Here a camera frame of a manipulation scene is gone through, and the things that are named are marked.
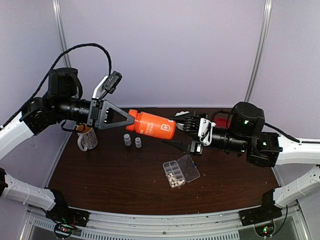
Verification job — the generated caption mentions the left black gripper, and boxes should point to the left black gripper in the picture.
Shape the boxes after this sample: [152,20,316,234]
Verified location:
[54,96,136,130]

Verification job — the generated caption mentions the orange pill bottle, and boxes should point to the orange pill bottle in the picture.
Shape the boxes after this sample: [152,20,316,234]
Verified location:
[126,109,176,140]

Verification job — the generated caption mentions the shorter small white bottle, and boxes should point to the shorter small white bottle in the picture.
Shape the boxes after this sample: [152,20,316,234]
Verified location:
[135,137,142,149]

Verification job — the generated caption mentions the clear plastic pill organizer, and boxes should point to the clear plastic pill organizer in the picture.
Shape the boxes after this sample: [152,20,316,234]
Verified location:
[162,154,201,188]

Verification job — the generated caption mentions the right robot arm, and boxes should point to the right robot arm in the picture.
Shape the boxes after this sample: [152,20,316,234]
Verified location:
[164,102,320,221]

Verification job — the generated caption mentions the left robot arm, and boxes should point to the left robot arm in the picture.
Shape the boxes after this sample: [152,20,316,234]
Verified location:
[0,67,134,222]

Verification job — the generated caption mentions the white pills in organizer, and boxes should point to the white pills in organizer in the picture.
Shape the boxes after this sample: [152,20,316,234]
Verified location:
[167,173,177,183]

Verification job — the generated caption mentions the beige pills in organizer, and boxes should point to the beige pills in organizer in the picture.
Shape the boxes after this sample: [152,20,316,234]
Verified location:
[170,181,185,188]

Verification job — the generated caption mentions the white fluted bowl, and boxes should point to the white fluted bowl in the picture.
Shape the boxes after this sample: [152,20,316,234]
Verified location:
[174,111,190,117]

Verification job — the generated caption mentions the taller small white bottle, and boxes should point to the taller small white bottle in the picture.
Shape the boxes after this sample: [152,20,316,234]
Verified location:
[123,133,132,147]

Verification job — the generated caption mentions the red patterned plate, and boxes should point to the red patterned plate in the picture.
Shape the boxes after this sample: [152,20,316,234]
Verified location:
[214,116,231,129]

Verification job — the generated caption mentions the white floral mug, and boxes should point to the white floral mug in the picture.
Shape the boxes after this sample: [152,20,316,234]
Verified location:
[76,124,98,152]

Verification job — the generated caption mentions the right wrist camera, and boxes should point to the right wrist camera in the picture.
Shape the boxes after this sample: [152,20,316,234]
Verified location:
[183,115,217,147]

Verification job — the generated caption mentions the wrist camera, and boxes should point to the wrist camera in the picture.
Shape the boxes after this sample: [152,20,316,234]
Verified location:
[183,115,217,147]
[92,71,123,100]

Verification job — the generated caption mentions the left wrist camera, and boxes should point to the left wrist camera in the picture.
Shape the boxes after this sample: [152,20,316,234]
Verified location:
[92,71,123,100]

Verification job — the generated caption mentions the left black braided cable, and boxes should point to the left black braided cable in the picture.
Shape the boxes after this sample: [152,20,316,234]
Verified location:
[0,43,112,128]

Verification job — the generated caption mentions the left aluminium frame post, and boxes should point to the left aluminium frame post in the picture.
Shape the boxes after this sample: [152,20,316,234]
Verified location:
[51,0,84,112]

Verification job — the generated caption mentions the aluminium frame post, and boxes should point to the aluminium frame post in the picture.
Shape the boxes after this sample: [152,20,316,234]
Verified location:
[244,0,273,103]
[51,0,84,112]

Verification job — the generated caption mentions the front aluminium rail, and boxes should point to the front aluminium rail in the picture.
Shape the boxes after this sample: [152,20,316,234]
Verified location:
[18,206,310,240]

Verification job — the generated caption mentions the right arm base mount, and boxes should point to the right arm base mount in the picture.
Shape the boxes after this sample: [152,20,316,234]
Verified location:
[238,189,282,239]

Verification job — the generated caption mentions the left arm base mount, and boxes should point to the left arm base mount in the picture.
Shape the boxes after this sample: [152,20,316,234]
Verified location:
[43,189,90,240]

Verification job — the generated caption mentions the right aluminium frame post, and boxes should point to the right aluminium frame post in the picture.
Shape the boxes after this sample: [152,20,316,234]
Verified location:
[244,0,273,103]

